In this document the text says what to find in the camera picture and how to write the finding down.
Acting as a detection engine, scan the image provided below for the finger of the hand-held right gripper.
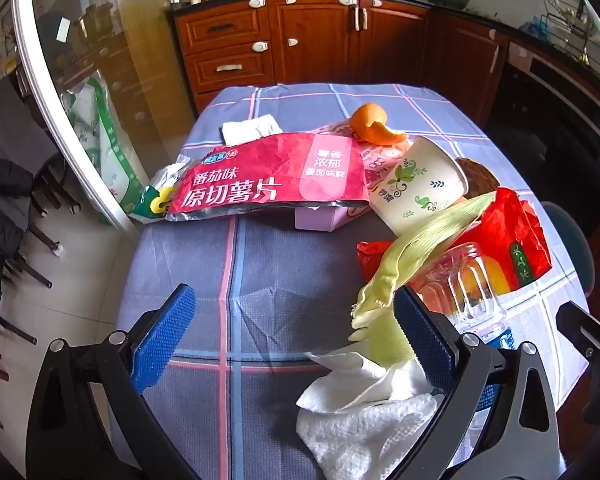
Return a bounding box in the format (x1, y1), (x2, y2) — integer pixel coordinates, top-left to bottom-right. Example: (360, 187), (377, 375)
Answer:
(556, 301), (600, 411)

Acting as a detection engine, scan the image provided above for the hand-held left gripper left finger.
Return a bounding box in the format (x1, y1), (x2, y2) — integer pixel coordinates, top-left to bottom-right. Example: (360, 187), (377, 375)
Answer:
(26, 283), (197, 480)

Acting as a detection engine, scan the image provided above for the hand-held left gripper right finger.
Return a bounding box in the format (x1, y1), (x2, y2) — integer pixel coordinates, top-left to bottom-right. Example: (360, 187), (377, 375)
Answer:
(393, 285), (573, 480)

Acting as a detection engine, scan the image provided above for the teal trash bin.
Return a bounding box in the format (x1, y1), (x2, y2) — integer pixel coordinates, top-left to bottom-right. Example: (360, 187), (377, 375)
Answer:
(540, 201), (595, 296)

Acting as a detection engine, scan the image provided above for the green corn husk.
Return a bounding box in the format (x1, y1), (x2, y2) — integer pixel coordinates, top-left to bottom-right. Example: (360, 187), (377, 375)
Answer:
(349, 191), (498, 361)

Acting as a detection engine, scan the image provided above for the red plastic bag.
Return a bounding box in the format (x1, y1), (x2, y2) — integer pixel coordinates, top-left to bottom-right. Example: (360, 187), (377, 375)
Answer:
(357, 186), (552, 296)

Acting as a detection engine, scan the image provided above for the textured white paper towel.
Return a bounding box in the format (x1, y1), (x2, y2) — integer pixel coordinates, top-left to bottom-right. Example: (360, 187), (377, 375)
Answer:
(296, 392), (446, 471)

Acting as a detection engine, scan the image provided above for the pink snack box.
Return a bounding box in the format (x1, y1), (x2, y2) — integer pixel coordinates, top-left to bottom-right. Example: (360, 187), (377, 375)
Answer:
(294, 125), (413, 233)

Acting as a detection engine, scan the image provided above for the brown coconut shell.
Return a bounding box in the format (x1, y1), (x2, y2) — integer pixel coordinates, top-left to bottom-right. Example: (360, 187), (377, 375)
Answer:
(455, 157), (499, 201)

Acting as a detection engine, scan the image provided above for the orange peel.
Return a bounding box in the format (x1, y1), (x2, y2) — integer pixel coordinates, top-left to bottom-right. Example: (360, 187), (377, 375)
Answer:
(349, 103), (409, 146)

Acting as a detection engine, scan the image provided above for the clear plastic bottle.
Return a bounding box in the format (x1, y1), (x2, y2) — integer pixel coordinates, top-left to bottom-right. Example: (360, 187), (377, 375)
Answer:
(412, 242), (516, 351)

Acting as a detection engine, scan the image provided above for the smooth white tissue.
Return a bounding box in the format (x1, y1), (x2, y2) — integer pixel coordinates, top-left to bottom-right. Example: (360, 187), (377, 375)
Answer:
(296, 351), (431, 413)

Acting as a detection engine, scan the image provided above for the plaid blue tablecloth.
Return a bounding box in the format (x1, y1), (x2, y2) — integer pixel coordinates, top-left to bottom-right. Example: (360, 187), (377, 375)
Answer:
(107, 82), (593, 480)

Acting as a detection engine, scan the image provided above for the printed paper cup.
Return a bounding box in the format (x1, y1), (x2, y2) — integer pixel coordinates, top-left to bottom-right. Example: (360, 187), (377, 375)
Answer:
(369, 136), (469, 236)

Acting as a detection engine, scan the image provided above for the built-in black oven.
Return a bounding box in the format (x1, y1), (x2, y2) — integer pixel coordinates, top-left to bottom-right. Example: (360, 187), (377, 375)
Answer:
(487, 40), (600, 201)

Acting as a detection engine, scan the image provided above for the black metal chair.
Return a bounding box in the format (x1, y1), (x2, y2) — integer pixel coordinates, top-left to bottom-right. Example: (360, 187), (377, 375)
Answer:
(0, 155), (81, 291)

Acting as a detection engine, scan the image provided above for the red chip bag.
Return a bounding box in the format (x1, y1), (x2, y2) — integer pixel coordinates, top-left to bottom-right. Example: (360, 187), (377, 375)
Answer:
(165, 131), (371, 222)

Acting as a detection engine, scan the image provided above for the black jacket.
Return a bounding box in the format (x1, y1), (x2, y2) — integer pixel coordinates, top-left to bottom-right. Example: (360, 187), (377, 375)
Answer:
(0, 147), (36, 331)

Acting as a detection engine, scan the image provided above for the green and white rice bag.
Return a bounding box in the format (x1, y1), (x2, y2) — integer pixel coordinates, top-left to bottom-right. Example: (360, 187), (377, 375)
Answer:
(62, 77), (148, 216)

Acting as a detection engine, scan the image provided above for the folded white napkin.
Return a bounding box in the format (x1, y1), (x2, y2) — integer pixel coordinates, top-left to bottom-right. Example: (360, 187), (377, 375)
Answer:
(221, 114), (282, 145)

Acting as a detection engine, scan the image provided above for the glass sliding door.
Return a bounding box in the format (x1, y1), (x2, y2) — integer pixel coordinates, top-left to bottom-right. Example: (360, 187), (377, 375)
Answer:
(12, 0), (201, 228)

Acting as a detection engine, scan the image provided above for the wooden cabinet with drawers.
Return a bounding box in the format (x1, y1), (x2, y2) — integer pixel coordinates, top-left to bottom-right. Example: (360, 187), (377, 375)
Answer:
(172, 0), (511, 126)

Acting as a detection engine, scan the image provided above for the wire dish rack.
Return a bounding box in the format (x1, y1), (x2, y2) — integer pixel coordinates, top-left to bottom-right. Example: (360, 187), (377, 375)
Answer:
(520, 0), (600, 68)

